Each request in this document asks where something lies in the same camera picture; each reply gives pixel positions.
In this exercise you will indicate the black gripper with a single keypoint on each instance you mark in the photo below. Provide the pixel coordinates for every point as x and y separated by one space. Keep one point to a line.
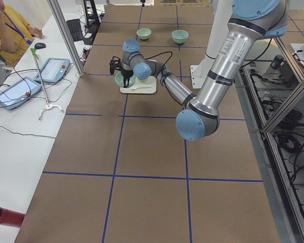
126 74

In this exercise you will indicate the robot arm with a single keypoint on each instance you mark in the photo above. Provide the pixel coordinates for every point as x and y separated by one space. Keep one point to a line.
248 22

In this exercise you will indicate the white plastic spoon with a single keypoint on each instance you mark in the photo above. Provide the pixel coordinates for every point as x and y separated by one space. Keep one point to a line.
138 88

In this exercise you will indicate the cream bear serving tray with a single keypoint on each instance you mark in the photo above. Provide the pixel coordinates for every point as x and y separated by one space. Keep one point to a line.
150 81

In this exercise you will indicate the green bowl with ice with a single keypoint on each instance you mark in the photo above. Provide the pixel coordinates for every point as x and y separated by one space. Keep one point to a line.
180 36

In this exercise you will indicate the far blue teach pendant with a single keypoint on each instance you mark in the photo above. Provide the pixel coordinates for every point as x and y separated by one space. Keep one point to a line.
54 69

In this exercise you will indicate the blue teach pendant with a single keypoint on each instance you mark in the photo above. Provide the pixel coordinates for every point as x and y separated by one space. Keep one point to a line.
18 93
54 69

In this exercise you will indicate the black keyboard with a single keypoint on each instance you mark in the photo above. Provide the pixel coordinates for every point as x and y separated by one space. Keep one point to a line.
75 29

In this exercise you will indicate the reacher grabber stick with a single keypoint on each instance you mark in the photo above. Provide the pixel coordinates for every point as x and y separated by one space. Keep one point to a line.
49 105

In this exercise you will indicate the black computer mouse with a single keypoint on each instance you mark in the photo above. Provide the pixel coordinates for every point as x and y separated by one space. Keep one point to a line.
39 46

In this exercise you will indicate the near blue teach pendant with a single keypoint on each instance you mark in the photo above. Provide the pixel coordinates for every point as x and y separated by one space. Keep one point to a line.
18 93

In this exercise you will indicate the person in yellow shirt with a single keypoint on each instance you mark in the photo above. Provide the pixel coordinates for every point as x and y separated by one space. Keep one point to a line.
16 34

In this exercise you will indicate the red cylinder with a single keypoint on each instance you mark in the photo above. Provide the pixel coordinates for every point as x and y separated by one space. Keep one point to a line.
11 218

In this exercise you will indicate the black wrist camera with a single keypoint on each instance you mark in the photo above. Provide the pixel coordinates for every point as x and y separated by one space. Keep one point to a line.
114 64

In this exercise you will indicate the aluminium frame post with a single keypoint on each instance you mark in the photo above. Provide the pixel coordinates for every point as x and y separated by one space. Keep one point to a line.
61 22

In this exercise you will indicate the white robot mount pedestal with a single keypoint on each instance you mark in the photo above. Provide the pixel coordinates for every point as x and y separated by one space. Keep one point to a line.
218 34

